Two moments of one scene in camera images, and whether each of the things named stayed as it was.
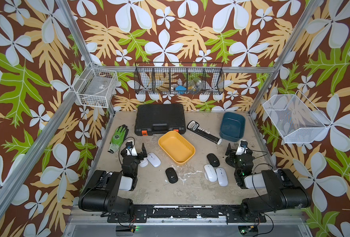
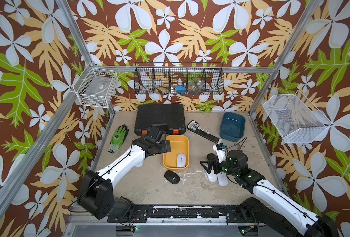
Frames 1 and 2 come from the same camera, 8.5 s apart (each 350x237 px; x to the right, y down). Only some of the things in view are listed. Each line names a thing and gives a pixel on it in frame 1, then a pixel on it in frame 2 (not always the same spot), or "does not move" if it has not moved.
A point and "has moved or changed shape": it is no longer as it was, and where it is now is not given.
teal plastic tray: [232, 126] does not move
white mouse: [209, 173] does not move
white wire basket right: [296, 118] does not move
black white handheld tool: [194, 127] does not move
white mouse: [153, 159] to [181, 160]
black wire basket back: [179, 78] does not move
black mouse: [171, 175] has moved or changed shape
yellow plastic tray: [177, 148] has moved or changed shape
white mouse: [222, 177] does not move
